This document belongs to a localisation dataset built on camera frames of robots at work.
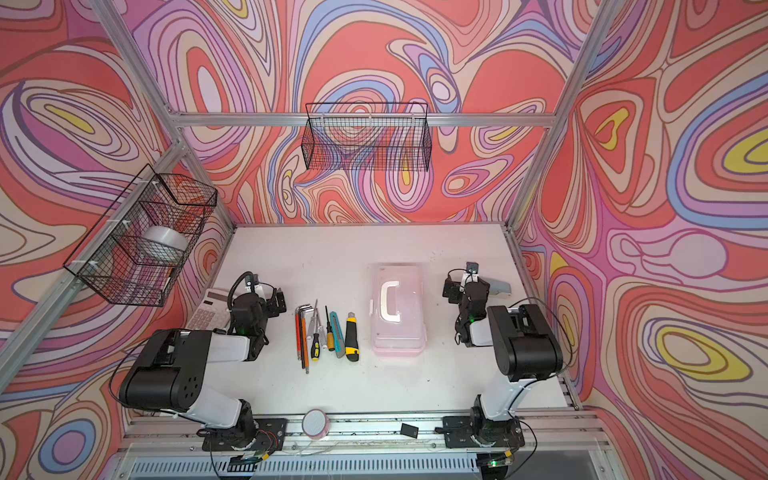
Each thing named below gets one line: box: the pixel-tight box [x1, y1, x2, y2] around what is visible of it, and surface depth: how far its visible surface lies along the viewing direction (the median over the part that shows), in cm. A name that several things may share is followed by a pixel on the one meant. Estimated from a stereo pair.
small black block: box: [400, 423, 419, 439], surface depth 76 cm
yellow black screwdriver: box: [310, 299, 321, 361], surface depth 88 cm
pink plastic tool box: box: [369, 263, 427, 357], surface depth 84 cm
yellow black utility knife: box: [345, 312, 360, 362], surface depth 92 cm
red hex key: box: [295, 307, 302, 360], surface depth 93 cm
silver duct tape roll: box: [141, 225, 190, 263], surface depth 74 cm
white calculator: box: [186, 288, 231, 330], surface depth 95 cm
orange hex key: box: [301, 309, 310, 375], surface depth 91 cm
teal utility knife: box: [330, 311, 346, 358], surface depth 91 cm
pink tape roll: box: [302, 408, 330, 440], surface depth 72 cm
